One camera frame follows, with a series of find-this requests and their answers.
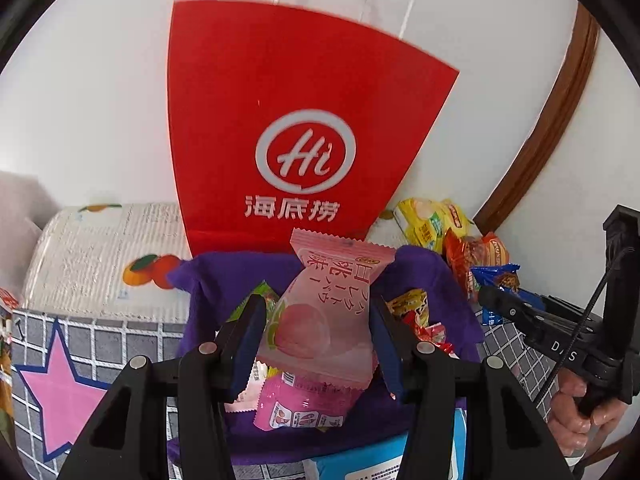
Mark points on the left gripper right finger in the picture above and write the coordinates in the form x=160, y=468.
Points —
x=506, y=437

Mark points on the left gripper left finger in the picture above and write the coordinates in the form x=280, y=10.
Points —
x=125, y=437

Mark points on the blue snack packet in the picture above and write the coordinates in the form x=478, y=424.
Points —
x=505, y=278

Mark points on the pink white packet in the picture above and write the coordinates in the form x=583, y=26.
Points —
x=247, y=400

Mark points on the small red snack packet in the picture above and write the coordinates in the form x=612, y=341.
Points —
x=415, y=324

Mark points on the magenta snack packet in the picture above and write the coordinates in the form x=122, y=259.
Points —
x=296, y=402

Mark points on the yellow triangular snack packet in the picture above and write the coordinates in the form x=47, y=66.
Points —
x=414, y=299

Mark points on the green triangular snack packet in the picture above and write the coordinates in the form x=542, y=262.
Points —
x=265, y=299

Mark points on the pale pink peach packet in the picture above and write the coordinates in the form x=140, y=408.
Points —
x=319, y=328

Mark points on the lychee candy white packet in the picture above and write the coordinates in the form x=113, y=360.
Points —
x=436, y=334

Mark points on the right hand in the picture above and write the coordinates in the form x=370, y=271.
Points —
x=573, y=431

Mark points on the pink star sticker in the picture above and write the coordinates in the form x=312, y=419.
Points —
x=65, y=399

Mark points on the checkered grey tablecloth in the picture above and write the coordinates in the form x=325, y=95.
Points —
x=100, y=348

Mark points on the blue tissue box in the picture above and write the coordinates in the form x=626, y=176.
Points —
x=382, y=460

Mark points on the orange chips bag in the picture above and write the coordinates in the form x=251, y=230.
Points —
x=463, y=253

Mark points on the purple towel tray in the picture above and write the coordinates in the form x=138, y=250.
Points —
x=218, y=282

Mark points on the white printed cloth with oranges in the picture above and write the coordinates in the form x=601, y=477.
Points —
x=110, y=262

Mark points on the yellow chips bag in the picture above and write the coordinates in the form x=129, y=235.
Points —
x=425, y=223

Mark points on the white plastic shopping bag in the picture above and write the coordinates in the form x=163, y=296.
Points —
x=25, y=208

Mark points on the red paper shopping bag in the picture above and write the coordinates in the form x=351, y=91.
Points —
x=282, y=117

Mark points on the brown wooden door frame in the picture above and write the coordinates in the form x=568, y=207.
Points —
x=551, y=124

